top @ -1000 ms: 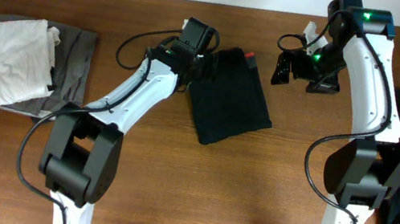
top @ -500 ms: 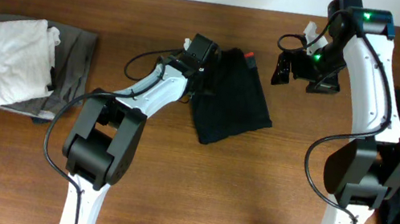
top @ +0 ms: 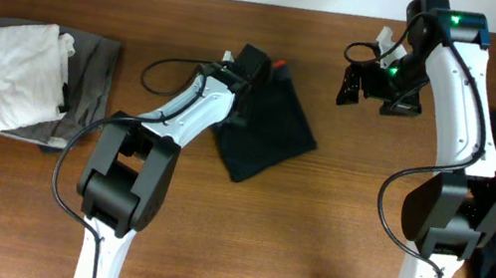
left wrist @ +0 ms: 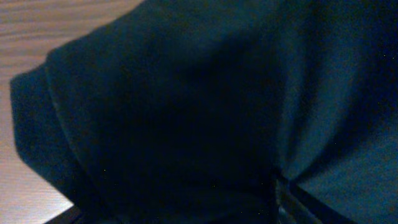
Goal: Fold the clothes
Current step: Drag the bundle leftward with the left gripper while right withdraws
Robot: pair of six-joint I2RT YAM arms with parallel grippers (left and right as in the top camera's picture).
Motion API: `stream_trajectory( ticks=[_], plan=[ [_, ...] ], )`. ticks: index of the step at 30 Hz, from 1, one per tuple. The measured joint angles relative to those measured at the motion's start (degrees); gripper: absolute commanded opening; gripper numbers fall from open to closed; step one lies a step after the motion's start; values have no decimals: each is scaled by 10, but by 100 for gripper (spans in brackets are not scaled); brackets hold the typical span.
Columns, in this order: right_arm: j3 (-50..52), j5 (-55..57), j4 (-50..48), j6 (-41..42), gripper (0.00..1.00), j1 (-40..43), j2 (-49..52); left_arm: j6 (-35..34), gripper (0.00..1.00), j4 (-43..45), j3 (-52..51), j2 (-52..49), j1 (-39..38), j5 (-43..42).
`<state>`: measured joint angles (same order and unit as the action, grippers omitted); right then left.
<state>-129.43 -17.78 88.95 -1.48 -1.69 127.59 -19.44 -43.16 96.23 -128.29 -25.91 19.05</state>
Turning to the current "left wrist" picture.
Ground black leggings with pink waistband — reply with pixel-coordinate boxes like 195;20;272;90
10;0;397;224

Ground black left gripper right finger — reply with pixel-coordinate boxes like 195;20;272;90
273;175;354;224

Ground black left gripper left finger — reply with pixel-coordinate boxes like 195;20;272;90
45;206;82;224

